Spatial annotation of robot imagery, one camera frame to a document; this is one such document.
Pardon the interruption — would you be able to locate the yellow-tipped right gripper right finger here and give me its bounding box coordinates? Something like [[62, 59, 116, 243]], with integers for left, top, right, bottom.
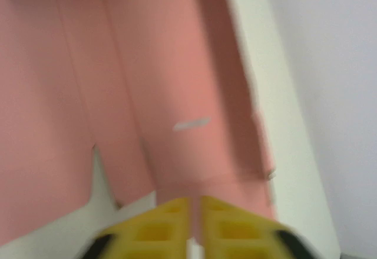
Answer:
[[200, 195, 313, 259]]

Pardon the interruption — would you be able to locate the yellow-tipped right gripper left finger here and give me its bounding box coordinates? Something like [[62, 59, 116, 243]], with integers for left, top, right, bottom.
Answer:
[[85, 197, 192, 259]]

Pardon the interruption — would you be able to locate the pink cloth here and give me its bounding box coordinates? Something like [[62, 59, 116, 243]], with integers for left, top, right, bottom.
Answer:
[[0, 0, 277, 247]]

